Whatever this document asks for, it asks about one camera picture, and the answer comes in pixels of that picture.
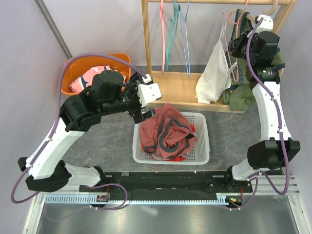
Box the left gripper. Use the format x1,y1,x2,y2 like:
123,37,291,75
101,72,157,123

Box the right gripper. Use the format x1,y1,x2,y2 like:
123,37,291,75
230,29,259,65

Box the dusty rose tank top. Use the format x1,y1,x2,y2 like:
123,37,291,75
139,103,196,159

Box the red tank top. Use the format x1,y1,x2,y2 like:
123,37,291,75
141,124,197,162

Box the blue wire hanger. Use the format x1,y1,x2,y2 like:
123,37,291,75
179,1,191,78

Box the teal plastic hanger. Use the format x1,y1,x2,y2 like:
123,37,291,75
164,0,180,71

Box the pink plastic hanger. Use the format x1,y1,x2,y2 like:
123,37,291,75
159,0,166,73

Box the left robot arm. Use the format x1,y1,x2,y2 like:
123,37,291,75
18,70,162,193

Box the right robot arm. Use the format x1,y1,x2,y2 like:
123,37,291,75
223,30,300,192

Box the white tank top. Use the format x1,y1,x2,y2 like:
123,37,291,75
195,20,231,104

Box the beige wooden hanger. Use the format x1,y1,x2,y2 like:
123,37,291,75
226,0,278,36

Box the green tank top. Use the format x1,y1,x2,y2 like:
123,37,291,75
222,8,286,111

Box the wooden clothes rack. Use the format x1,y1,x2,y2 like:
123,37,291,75
141,0,296,113

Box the white plastic basket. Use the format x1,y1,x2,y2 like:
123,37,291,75
132,112,210,165

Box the patterned clothes in bin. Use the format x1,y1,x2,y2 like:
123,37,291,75
69,65,112,94

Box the orange plastic bin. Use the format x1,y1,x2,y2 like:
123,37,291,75
61,56,131,96

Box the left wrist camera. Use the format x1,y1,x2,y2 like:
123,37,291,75
137,74,162,108

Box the pink wire hanger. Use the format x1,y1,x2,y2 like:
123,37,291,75
222,1,254,85

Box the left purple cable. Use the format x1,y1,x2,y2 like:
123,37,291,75
10,53,150,221

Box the purple cable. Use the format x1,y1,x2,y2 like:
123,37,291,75
215,19,291,211
10,53,150,221

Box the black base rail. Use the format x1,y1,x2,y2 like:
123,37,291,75
79,171,253,199

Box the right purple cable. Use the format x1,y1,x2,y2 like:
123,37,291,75
215,19,291,211

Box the slotted cable duct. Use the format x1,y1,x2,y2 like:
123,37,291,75
44,194,229,205

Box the aluminium wall profile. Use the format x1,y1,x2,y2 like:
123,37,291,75
33,0,72,59

